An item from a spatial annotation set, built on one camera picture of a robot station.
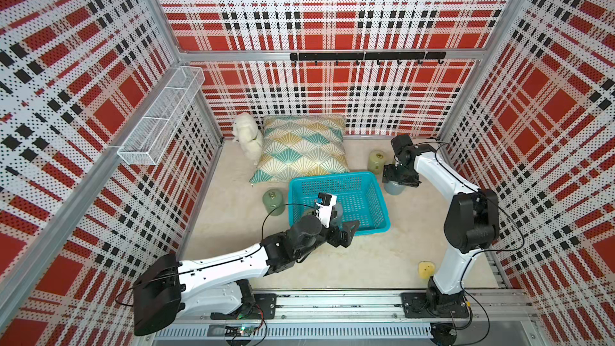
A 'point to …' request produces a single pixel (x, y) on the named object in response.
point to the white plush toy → (246, 131)
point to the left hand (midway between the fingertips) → (350, 218)
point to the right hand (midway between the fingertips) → (399, 179)
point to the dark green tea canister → (274, 203)
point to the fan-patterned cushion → (301, 144)
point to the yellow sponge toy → (426, 269)
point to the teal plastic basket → (359, 198)
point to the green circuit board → (243, 331)
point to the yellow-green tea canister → (376, 160)
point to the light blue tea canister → (393, 188)
